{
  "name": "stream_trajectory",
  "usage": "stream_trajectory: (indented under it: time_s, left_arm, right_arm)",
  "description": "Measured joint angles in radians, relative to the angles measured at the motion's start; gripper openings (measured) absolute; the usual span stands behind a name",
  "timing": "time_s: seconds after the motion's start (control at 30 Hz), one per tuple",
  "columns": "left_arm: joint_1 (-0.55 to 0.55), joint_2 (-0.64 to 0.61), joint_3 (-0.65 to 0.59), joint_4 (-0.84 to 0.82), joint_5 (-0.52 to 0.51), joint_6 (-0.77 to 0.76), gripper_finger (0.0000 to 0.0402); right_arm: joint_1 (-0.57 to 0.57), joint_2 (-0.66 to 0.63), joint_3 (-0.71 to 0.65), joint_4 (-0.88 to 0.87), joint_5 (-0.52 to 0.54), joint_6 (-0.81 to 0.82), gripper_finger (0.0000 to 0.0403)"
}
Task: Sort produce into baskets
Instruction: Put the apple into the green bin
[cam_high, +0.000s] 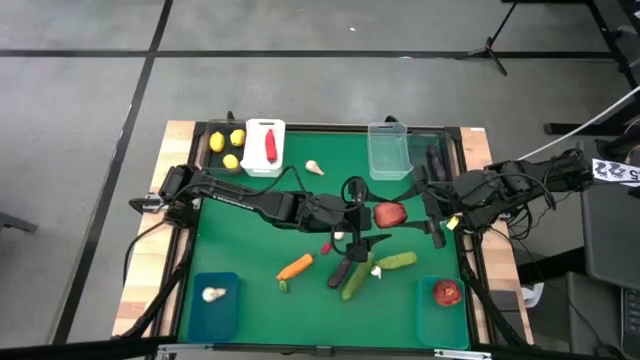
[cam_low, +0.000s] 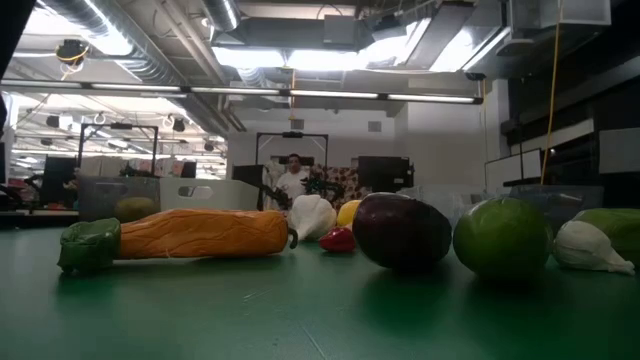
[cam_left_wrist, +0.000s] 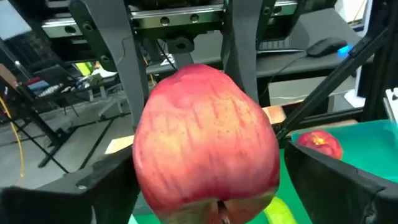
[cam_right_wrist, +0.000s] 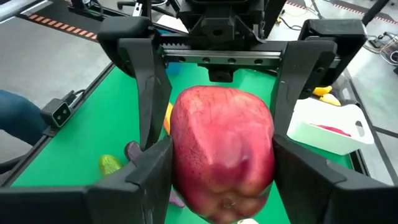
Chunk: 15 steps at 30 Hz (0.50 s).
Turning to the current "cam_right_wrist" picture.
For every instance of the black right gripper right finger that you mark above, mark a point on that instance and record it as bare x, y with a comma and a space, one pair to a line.
326, 202

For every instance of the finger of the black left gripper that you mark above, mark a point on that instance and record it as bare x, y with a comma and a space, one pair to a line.
311, 62
149, 77

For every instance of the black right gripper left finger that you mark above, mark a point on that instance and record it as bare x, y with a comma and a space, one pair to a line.
93, 205

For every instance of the long red pepper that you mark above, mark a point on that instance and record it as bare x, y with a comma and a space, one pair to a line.
332, 130

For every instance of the dark red apple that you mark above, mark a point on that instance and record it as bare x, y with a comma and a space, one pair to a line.
222, 149

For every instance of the blue plastic basket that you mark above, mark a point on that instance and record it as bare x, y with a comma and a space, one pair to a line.
174, 69

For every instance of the small green pepper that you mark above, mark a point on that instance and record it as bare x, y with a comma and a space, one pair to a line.
110, 165

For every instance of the white plastic basket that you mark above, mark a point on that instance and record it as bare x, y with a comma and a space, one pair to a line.
326, 143

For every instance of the black striped floor strip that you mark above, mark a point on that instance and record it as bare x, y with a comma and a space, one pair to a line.
342, 11

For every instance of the person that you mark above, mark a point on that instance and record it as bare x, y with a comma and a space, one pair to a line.
18, 116

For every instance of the black table-level camera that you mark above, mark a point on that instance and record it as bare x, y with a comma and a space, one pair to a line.
59, 113

